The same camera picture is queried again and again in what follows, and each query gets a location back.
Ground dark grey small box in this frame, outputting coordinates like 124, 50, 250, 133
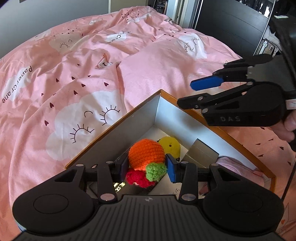
182, 138, 219, 168

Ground yellow tape measure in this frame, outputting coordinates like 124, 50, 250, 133
158, 136, 181, 159

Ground crocheted orange fruit toy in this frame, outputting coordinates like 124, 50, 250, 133
125, 139, 167, 188

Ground person's right hand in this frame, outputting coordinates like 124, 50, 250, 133
270, 110, 296, 143

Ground pink cloth pouch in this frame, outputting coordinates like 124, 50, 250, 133
199, 156, 271, 195

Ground orange white cardboard box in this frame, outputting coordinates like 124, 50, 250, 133
65, 90, 276, 192

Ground black wardrobe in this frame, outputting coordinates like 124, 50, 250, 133
195, 0, 275, 57

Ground pink cloud-print duvet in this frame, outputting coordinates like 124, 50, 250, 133
0, 5, 296, 241

